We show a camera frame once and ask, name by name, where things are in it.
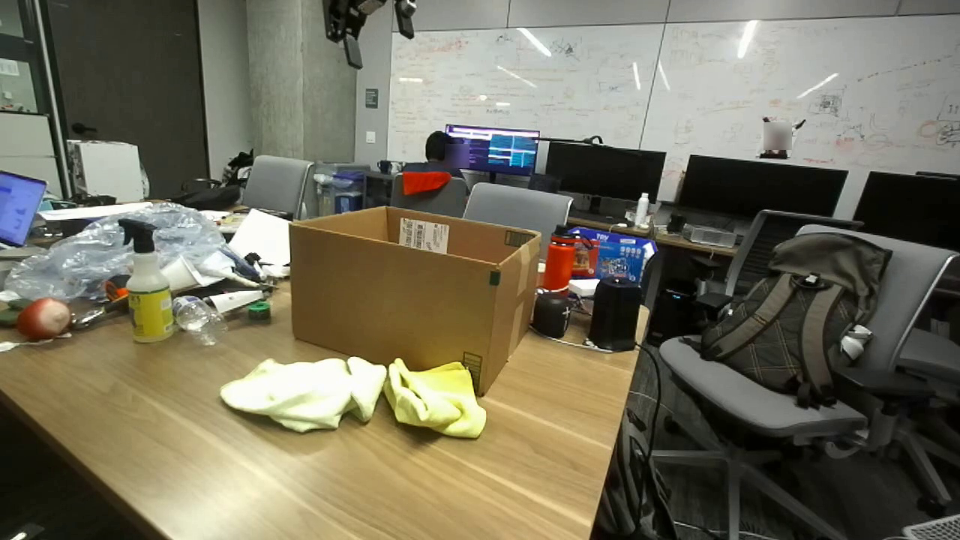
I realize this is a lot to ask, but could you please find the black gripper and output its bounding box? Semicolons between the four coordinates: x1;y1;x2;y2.
320;0;420;71

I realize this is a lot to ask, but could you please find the pale green towel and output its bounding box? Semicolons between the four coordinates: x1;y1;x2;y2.
218;354;391;434

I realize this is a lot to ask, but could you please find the brown cardboard box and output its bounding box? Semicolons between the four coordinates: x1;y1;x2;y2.
285;204;545;396

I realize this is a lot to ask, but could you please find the seated dark-haired person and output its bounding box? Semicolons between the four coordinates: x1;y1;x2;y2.
422;129;466;180

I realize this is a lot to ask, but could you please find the red cloth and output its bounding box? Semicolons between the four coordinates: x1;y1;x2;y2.
396;169;457;202

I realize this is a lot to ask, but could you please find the monitor with purple screen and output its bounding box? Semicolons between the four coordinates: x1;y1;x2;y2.
443;120;542;180

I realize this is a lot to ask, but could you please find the grey office chair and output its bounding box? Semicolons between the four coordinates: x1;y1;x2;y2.
237;149;317;222
383;163;475;219
648;219;960;540
460;180;580;244

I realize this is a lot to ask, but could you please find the white paper sheet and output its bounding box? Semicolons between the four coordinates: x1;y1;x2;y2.
224;207;294;281

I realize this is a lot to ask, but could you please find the dark door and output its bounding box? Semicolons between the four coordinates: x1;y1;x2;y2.
40;0;211;197

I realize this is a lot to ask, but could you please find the black computer monitor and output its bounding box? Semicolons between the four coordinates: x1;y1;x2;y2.
853;169;960;251
542;136;669;207
675;149;853;222

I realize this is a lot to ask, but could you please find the red water bottle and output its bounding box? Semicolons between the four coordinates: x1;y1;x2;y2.
539;225;580;293

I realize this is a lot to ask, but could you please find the white cabinet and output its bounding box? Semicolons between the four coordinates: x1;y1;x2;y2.
66;136;154;204

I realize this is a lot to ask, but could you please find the blue snack package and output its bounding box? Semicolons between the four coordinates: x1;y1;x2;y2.
568;222;657;286

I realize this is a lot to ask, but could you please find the small black cube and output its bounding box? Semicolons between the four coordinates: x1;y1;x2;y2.
531;292;576;341

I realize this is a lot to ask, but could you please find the crumpled clear plastic bottle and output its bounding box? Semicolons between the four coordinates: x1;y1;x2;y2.
172;292;229;349

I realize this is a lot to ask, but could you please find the spray bottle yellow label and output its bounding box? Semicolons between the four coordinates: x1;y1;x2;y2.
116;219;177;344

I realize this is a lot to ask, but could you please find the black cylindrical speaker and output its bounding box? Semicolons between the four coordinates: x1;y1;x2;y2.
586;276;645;354

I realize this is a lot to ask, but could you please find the bright yellow towel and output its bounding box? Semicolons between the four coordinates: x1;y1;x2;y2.
383;357;488;441

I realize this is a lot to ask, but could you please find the clear plastic bag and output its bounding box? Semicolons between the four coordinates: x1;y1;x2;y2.
2;202;237;307

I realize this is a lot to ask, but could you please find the open dark laptop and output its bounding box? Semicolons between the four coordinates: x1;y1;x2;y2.
0;169;52;248

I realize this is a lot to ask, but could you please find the white llama plush toy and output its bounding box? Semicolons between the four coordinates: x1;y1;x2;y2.
760;115;811;163

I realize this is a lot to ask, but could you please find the red round fruit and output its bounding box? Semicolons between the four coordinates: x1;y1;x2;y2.
11;293;75;341

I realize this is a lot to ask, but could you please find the olive green backpack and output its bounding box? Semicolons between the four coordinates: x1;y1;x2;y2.
698;230;895;407

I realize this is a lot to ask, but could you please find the wall whiteboard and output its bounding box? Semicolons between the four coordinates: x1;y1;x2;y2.
386;22;960;197

